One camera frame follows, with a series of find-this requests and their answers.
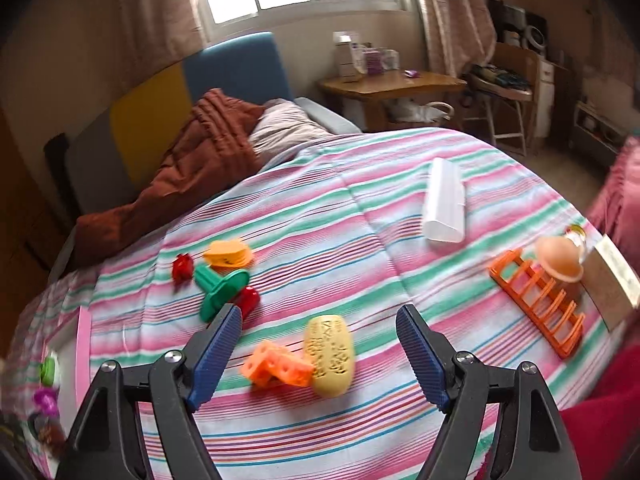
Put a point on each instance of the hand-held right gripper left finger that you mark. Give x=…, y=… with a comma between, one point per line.
x=220, y=355

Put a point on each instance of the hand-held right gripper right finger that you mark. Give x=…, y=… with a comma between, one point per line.
x=420, y=355

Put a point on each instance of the orange cube toy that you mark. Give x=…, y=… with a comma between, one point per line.
x=275, y=367

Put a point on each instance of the red toy car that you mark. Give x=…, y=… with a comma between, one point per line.
x=247, y=300

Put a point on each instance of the green plastic spool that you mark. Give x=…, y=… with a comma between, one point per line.
x=220, y=290

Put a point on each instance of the yellow oval brush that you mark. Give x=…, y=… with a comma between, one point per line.
x=330, y=357

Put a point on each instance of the red puzzle piece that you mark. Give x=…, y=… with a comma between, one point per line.
x=182, y=266

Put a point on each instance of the orange plastic piece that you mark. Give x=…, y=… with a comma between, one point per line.
x=227, y=255

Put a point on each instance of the pink-edged white box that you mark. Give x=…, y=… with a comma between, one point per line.
x=82, y=345

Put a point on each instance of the light green plastic toy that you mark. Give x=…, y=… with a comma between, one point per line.
x=48, y=369

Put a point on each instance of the purple plastic toy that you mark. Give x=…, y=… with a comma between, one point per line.
x=45, y=402

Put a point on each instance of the orange plastic rack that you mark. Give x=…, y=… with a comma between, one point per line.
x=542, y=302

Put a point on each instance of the white plastic case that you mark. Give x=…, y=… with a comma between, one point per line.
x=445, y=205

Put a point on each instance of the striped bedsheet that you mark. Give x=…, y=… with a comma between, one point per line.
x=350, y=210

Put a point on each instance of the beige plastic dome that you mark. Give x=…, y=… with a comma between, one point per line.
x=560, y=260

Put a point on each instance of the brown quilt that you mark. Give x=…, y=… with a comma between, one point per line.
x=190, y=175

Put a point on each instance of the person's red clothing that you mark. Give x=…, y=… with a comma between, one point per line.
x=600, y=410

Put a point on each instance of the cardboard box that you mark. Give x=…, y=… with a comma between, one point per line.
x=607, y=285

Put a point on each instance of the pale pink pillow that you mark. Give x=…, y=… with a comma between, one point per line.
x=285, y=130

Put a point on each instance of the white bag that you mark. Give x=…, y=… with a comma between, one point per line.
x=420, y=110

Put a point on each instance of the grey yellow blue headboard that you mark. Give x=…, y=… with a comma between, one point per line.
x=150, y=110

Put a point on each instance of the wooden desk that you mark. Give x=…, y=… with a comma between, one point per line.
x=395, y=82

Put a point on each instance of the low cluttered shelf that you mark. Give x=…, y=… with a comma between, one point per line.
x=600, y=130

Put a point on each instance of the small purple box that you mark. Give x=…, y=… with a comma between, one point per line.
x=372, y=60

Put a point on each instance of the white carton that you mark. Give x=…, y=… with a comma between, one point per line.
x=345, y=60

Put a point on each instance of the beige patterned curtain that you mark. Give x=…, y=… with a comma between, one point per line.
x=450, y=15
x=165, y=10

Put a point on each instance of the shelf with speakers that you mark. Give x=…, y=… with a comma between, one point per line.
x=520, y=25

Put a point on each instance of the grey bed side rail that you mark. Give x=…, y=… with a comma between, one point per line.
x=327, y=117

